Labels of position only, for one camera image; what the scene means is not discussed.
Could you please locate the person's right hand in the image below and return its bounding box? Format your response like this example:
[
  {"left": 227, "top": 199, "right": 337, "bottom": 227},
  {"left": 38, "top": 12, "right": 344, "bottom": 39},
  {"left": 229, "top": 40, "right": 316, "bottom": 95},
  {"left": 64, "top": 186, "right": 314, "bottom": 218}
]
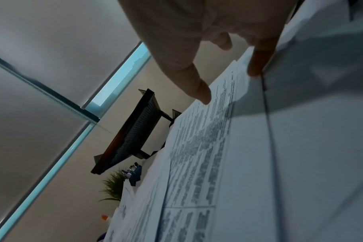
[{"left": 117, "top": 0, "right": 305, "bottom": 106}]

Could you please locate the black mesh paper tray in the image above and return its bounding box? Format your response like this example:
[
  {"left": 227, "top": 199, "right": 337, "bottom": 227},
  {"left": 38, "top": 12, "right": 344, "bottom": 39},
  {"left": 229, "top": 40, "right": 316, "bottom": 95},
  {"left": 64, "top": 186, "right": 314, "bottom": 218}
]
[{"left": 90, "top": 88, "right": 182, "bottom": 175}]

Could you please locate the stack of papers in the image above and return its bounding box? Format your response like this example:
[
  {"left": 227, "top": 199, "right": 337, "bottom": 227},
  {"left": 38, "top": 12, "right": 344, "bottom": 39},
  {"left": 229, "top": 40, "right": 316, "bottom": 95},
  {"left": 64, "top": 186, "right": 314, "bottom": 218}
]
[{"left": 159, "top": 46, "right": 363, "bottom": 242}]

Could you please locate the grey roller blind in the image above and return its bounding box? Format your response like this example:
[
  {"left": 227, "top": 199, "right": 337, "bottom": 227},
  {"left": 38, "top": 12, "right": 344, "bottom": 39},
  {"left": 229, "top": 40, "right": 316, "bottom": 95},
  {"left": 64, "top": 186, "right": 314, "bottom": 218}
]
[
  {"left": 0, "top": 0, "right": 142, "bottom": 108},
  {"left": 0, "top": 60, "right": 94, "bottom": 228}
]

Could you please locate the blue mesh pen holder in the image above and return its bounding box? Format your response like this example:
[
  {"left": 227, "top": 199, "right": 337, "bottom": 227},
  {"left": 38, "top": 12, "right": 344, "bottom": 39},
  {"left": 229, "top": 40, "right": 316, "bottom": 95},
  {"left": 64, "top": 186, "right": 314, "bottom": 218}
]
[{"left": 128, "top": 165, "right": 143, "bottom": 186}]

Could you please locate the bunch of marker pens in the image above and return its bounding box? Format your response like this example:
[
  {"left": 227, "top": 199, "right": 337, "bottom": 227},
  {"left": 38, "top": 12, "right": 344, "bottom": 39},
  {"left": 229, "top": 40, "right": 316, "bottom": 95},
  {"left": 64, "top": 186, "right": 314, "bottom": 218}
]
[{"left": 121, "top": 161, "right": 140, "bottom": 179}]

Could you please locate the green potted plant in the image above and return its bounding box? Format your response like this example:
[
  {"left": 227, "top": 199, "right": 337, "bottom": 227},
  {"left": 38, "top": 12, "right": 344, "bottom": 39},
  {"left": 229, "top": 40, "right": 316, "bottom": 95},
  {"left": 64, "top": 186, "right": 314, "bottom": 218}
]
[{"left": 99, "top": 169, "right": 130, "bottom": 203}]

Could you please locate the window with black frame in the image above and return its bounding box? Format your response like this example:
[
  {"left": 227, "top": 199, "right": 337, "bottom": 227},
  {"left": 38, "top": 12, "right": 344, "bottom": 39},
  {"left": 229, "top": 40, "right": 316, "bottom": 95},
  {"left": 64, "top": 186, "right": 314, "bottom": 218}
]
[{"left": 0, "top": 41, "right": 152, "bottom": 242}]

